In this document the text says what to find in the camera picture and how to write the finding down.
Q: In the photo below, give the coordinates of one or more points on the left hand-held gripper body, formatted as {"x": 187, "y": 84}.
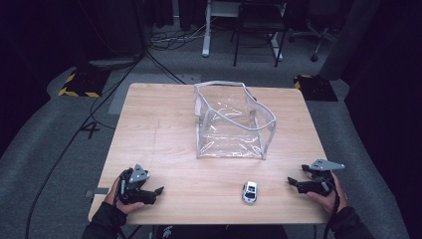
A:
{"x": 139, "y": 174}

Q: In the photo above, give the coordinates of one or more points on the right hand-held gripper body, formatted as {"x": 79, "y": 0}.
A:
{"x": 320, "y": 186}

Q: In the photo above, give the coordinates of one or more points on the person's right hand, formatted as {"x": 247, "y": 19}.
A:
{"x": 326, "y": 200}

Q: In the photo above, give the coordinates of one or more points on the person's left hand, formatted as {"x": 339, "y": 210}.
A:
{"x": 123, "y": 206}

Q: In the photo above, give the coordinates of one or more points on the white toy car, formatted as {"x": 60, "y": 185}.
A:
{"x": 249, "y": 191}

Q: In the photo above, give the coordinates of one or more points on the person's dark clothing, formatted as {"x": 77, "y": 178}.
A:
{"x": 219, "y": 232}

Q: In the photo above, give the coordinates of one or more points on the black yellow striped stand base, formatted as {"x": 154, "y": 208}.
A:
{"x": 84, "y": 84}
{"x": 315, "y": 88}

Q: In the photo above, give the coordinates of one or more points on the clear plastic zipper bag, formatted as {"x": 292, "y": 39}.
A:
{"x": 232, "y": 122}

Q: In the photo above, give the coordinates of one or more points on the office swivel chair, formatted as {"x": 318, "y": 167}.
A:
{"x": 315, "y": 33}

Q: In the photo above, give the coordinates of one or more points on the grey curtain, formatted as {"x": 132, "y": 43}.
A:
{"x": 351, "y": 36}

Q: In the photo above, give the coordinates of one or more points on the dark cabinet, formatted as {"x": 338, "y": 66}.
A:
{"x": 112, "y": 30}

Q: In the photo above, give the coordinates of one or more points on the black metal chair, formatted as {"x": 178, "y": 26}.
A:
{"x": 258, "y": 23}

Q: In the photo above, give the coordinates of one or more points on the grey table edge bracket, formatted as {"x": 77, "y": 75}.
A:
{"x": 98, "y": 191}

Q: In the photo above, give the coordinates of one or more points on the white desk frame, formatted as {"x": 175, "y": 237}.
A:
{"x": 207, "y": 33}

